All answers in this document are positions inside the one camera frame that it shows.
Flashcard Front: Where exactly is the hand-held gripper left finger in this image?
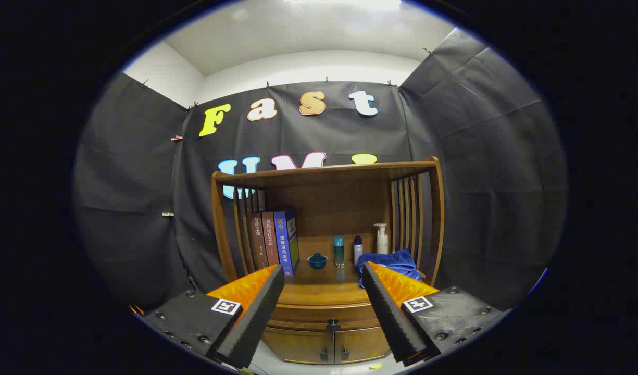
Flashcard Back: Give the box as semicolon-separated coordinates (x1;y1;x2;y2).
142;264;286;369

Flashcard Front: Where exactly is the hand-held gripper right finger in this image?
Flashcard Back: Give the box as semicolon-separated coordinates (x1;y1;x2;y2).
360;261;508;367

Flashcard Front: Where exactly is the wooden drawer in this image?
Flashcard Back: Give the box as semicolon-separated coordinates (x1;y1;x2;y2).
269;302;384;332

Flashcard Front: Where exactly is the wooden cabinet door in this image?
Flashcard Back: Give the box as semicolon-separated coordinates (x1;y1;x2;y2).
261;328;335;364
334;326;392;363

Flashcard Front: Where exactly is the wooden countertop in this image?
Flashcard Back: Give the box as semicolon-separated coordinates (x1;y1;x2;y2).
235;235;426;307

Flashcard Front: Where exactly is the wooden cabinet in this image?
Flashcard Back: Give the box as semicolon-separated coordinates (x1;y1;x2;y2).
211;156;445;365

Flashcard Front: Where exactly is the blue folded towel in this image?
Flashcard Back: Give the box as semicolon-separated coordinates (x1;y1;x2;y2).
356;249;422;288

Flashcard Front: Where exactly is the dark brown book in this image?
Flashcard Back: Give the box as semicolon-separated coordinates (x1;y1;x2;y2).
248;212;270;271

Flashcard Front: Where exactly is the white pump bottle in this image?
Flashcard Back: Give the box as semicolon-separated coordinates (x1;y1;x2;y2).
373;223;389;255

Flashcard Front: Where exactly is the blue book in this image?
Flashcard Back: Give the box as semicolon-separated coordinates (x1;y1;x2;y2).
273;208;300;278

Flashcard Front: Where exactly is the reddish brown book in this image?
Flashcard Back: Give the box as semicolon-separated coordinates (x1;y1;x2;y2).
261;211;282;267

